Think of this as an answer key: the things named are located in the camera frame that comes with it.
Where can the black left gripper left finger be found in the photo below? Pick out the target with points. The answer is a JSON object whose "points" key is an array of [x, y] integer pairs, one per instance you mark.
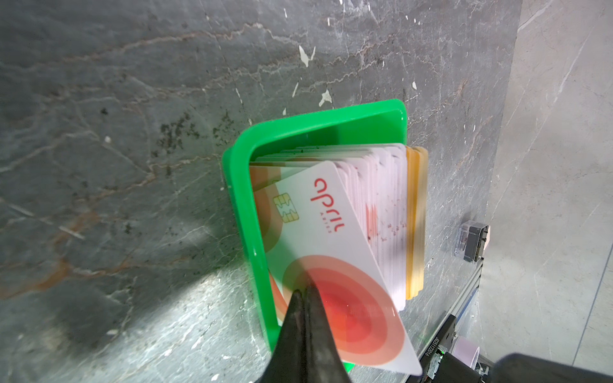
{"points": [[286, 364]]}

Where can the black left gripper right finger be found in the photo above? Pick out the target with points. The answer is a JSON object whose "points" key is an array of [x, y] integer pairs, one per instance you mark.
{"points": [[323, 363]]}

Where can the green plastic card bin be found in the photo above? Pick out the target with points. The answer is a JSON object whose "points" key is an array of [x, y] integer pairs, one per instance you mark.
{"points": [[381, 122]]}

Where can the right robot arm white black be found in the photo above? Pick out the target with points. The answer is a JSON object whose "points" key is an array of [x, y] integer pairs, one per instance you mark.
{"points": [[445, 367]]}

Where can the stack of cards in bin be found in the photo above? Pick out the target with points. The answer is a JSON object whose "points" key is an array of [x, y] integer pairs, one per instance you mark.
{"points": [[387, 187]]}

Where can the small black pink object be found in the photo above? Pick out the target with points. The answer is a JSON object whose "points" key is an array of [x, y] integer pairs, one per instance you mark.
{"points": [[472, 240]]}

